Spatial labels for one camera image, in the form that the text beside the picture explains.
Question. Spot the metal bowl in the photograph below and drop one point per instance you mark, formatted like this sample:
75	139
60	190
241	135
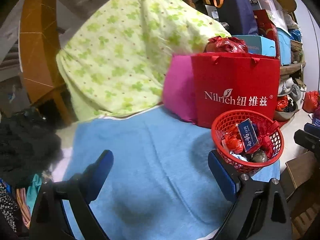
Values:
285	115

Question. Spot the black fuzzy garment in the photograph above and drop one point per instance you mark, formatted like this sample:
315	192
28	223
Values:
27	145

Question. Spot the small blue carton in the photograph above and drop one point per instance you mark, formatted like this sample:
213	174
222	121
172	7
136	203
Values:
247	135

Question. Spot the wicker basket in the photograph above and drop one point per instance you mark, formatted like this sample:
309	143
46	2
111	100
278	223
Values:
296	46

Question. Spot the orange pink cloth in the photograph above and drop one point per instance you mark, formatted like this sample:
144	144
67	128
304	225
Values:
22	202

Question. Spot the red mesh plastic basket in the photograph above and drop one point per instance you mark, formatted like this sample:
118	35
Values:
277	152

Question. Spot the blue towel blanket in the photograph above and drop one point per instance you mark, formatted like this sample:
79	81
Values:
155	160

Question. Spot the teal cloth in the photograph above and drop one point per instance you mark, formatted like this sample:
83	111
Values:
33	187

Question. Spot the orange wooden pillar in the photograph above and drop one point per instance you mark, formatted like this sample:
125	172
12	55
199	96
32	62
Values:
40	55

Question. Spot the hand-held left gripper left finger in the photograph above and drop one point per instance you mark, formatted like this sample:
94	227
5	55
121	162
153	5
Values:
102	167

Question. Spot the blue plastic bin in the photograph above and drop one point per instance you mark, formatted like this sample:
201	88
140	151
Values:
283	45

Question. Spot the red gift box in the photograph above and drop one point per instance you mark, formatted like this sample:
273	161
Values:
267	30

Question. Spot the light blue cardboard box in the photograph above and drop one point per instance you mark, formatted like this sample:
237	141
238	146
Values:
260	45

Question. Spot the tied red plastic bag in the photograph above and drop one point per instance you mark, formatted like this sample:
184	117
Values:
310	102

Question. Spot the brown cardboard box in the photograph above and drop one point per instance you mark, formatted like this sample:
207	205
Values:
302	180

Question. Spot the black plastic bag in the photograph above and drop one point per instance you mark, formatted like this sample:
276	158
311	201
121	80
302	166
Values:
258	156

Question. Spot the red paper gift bag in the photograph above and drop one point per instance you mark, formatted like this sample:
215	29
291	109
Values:
235	80

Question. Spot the pink pillow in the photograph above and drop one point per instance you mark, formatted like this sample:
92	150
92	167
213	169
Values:
178	90

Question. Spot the shiny blue plastic bag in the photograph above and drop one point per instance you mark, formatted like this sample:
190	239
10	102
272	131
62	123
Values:
296	35

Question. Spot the red plastic bag in gift bag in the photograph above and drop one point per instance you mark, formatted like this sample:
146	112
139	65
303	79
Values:
227	43

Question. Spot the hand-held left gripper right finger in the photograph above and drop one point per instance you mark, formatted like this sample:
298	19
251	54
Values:
220	175

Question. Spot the green floral quilt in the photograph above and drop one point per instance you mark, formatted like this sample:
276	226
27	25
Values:
125	55

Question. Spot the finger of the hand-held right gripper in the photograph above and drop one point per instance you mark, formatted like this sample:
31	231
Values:
306	140
312	128

